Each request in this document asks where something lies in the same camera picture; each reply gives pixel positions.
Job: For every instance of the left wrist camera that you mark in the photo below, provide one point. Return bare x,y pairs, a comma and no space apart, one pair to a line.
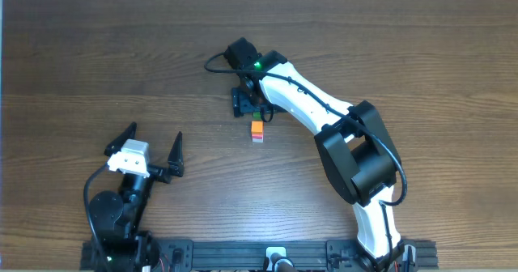
130,158

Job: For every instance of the white cube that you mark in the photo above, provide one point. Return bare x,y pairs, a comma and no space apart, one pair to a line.
257,141

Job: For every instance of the mounting rail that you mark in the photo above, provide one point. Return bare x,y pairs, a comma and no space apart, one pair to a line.
234,256

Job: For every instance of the pink cube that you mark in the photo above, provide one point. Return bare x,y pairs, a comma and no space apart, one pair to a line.
257,137

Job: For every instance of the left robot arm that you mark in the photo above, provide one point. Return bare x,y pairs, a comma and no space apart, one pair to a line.
107,217

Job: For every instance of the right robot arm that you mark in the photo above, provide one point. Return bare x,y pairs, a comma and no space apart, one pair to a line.
299,102

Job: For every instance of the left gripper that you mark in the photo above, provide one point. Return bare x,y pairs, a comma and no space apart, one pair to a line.
160,174

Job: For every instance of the green cube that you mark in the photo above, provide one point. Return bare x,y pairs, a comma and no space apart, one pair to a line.
256,116

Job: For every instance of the orange cube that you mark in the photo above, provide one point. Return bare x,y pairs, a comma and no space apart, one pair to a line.
257,127

